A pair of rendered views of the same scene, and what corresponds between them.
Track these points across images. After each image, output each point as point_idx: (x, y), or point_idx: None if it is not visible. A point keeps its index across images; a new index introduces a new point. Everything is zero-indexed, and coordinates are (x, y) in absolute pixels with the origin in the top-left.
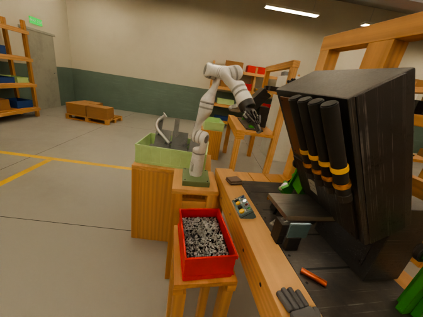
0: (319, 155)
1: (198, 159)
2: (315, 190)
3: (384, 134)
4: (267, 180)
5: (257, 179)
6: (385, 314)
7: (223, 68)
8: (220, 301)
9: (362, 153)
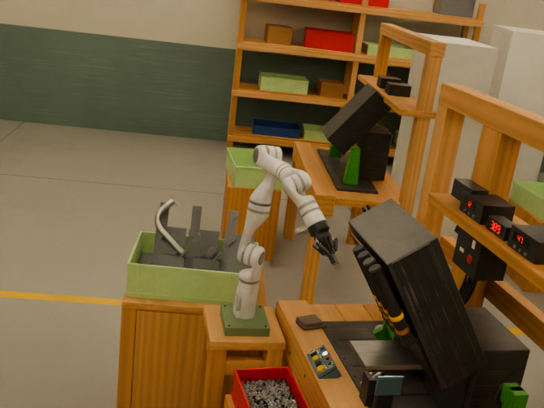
0: (381, 303)
1: (249, 291)
2: None
3: (426, 286)
4: (368, 316)
5: (351, 316)
6: None
7: (285, 172)
8: None
9: (410, 303)
